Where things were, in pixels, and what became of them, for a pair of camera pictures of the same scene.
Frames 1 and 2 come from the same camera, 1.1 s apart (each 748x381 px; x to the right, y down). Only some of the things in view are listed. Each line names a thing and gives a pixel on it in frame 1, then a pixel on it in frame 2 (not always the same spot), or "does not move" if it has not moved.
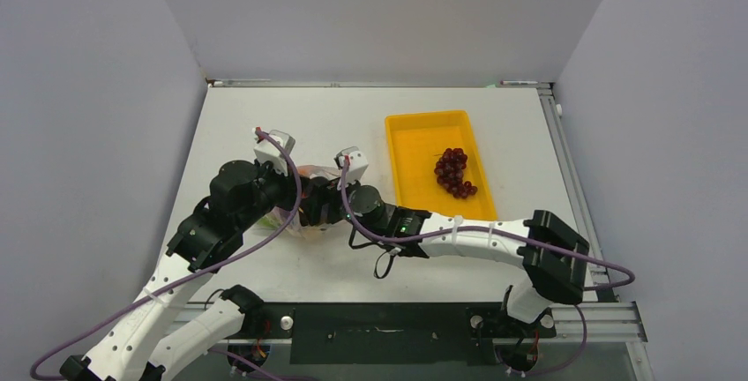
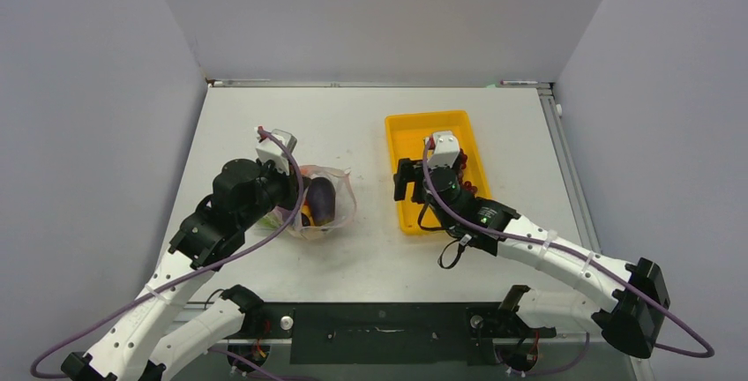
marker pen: (517, 82) does not move
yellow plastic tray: (415, 141) does not move
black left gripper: (288, 184) does not move
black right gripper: (325, 192) to (410, 170)
